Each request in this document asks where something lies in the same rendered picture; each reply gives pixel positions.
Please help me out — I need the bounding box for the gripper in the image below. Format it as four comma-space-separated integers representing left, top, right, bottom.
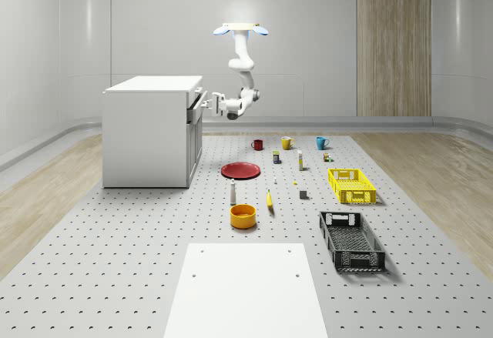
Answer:
203, 91, 227, 118

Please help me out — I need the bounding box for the white drawer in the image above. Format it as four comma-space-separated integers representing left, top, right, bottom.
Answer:
186, 90, 210, 125

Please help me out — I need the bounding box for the red plate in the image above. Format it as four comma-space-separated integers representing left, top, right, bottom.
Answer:
220, 162, 262, 181

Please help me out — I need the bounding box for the white cabinet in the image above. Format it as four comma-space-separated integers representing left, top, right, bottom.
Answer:
102, 75, 205, 189

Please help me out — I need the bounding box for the yellow bowl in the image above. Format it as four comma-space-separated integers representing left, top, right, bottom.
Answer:
230, 203, 257, 231

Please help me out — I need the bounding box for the yellow basket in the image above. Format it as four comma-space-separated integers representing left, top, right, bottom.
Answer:
327, 168, 377, 205

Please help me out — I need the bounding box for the white board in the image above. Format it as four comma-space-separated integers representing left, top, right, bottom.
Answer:
163, 243, 329, 338

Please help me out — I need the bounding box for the dark grey basket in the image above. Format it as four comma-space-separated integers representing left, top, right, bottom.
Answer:
318, 211, 387, 273

